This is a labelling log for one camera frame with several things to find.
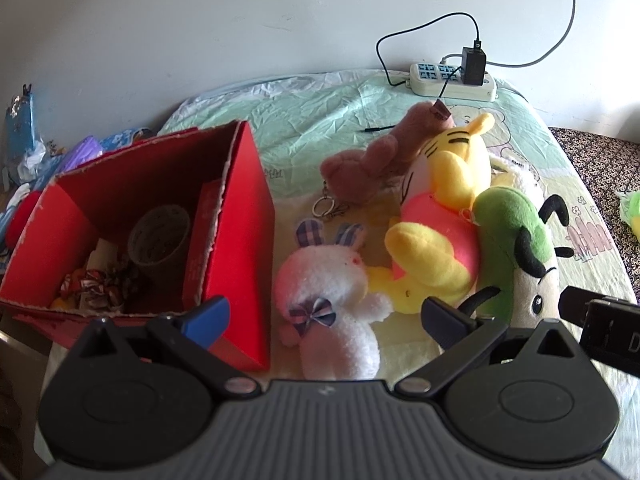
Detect grey power cable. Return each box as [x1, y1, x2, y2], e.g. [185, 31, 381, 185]
[442, 0, 577, 68]

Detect blue floral cloth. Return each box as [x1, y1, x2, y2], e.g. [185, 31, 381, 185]
[0, 127, 156, 261]

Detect thin black cable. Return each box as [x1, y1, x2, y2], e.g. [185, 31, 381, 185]
[357, 12, 483, 133]

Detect cartoon printed bed sheet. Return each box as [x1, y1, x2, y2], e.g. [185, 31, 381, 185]
[160, 69, 640, 461]

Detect blue foil packet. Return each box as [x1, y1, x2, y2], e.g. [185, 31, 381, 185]
[5, 82, 36, 151]

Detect pink brown bear plush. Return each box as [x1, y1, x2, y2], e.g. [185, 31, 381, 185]
[320, 101, 456, 206]

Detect green white plush toy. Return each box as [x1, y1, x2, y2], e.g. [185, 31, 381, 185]
[472, 186, 576, 328]

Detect yellow tiger plush pink shirt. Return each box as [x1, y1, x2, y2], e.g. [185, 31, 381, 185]
[367, 112, 506, 316]

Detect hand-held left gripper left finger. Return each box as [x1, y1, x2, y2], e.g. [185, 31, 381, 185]
[75, 296, 261, 401]

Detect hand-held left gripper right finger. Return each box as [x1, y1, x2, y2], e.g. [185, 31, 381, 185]
[395, 296, 581, 401]

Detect metal keyring clasp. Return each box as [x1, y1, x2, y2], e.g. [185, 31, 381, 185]
[312, 180, 351, 222]

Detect purple pouch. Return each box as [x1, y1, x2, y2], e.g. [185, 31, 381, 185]
[52, 135, 103, 173]

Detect crumpled white tissue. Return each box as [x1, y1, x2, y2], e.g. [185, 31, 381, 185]
[17, 140, 48, 181]

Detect dark patterned blanket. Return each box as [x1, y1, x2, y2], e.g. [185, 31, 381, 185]
[547, 126, 640, 306]

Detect black charger plug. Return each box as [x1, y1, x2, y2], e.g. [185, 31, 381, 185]
[461, 40, 487, 87]

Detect small green yellow toy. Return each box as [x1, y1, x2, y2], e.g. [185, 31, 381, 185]
[617, 190, 640, 238]

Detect grey tape roll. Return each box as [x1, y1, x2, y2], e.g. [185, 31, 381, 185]
[127, 205, 193, 281]

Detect white fluffy bear plush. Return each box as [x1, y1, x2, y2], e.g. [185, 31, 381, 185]
[487, 155, 548, 206]

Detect white bunny plush plaid ears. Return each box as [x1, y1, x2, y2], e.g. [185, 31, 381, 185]
[274, 219, 393, 381]

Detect patterned fabric bundle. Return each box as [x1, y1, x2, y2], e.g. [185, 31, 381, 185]
[60, 265, 151, 311]

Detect white power strip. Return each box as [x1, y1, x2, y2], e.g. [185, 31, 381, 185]
[410, 62, 498, 103]

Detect red oval case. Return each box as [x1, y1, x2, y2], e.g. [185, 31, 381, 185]
[7, 191, 43, 246]

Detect red cardboard box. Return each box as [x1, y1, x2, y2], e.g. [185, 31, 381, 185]
[0, 120, 277, 373]

